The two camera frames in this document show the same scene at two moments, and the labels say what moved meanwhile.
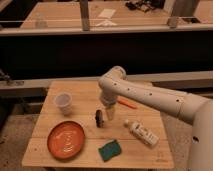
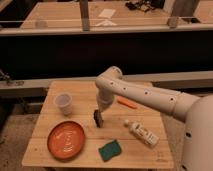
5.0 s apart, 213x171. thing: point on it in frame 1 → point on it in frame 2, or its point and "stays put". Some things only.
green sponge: (110, 150) stays put
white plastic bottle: (142, 133) stays put
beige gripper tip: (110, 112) → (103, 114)
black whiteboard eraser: (99, 118) stays put
